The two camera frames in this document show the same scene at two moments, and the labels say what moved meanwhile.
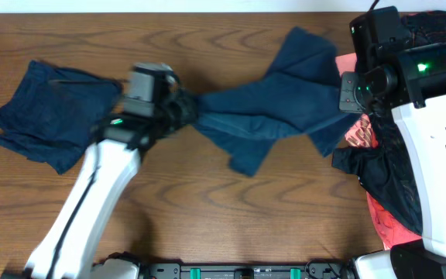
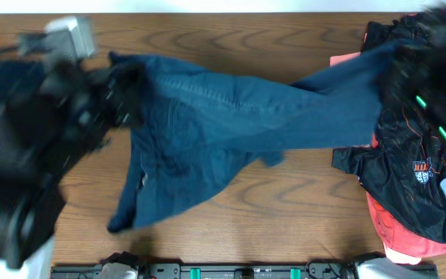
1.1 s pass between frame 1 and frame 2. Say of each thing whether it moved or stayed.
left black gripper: moved
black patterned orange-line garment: stayed
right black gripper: moved
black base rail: stayed
